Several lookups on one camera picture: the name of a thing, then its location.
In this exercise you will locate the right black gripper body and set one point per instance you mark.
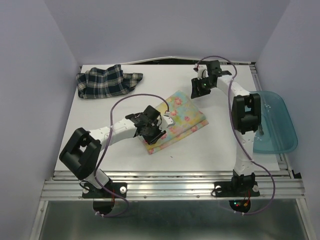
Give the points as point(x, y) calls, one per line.
point(203, 85)

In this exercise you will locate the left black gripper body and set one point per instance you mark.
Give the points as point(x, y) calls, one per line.
point(153, 132)

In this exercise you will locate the pastel tie-dye skirt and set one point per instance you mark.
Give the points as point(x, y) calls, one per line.
point(187, 117)

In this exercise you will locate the navy plaid skirt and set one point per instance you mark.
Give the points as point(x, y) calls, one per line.
point(99, 83)

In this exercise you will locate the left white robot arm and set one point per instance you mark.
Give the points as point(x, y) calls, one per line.
point(81, 152)

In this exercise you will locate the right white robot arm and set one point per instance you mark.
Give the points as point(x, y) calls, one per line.
point(245, 117)

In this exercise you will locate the teal plastic bin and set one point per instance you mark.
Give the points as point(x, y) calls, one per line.
point(276, 134)

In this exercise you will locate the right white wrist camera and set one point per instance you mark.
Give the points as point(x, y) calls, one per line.
point(201, 71)

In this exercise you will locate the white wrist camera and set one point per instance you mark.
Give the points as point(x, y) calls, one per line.
point(166, 122)
point(201, 71)

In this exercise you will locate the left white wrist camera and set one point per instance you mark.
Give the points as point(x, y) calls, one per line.
point(166, 122)

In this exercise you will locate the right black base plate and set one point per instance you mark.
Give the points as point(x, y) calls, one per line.
point(226, 189)

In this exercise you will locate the aluminium frame rails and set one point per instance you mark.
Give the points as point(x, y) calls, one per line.
point(171, 193)

